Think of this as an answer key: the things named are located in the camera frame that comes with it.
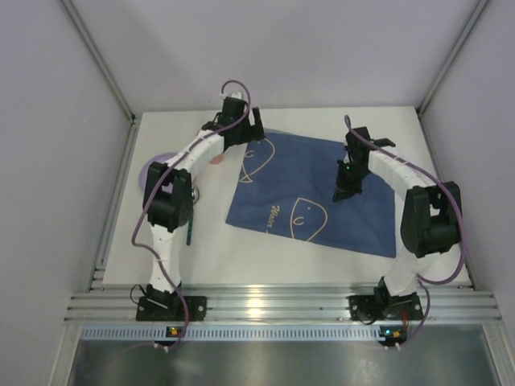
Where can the perforated cable duct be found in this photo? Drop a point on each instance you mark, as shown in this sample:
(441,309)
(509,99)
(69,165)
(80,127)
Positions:
(237,333)

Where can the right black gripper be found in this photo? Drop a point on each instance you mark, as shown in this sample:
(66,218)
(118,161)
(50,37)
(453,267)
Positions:
(348,184)

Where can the spoon with green handle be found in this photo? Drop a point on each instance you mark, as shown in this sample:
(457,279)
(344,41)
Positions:
(195,199)

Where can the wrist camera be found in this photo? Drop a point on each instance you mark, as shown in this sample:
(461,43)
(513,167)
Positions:
(233,107)
(359,144)

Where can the blue fish-print cloth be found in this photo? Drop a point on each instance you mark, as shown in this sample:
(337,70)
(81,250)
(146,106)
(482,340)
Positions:
(285,188)

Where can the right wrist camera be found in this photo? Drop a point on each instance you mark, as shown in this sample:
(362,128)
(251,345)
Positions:
(359,144)

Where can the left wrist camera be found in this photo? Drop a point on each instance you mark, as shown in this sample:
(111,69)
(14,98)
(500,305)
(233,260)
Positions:
(233,107)

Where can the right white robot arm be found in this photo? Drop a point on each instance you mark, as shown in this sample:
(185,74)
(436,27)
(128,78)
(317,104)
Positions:
(431,226)

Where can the orange plastic cup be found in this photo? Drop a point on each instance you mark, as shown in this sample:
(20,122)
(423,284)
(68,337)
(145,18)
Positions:
(217,160)

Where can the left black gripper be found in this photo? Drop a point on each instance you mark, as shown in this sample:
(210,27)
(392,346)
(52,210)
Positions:
(249,129)

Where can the aluminium frame rail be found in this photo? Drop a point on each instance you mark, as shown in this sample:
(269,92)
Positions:
(274,304)

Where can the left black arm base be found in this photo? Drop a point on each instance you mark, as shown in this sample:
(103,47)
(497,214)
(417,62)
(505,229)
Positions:
(157,306)

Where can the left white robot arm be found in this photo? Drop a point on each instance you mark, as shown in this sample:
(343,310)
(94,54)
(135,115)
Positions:
(168,195)

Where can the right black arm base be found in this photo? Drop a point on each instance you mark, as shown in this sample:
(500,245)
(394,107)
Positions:
(381,305)

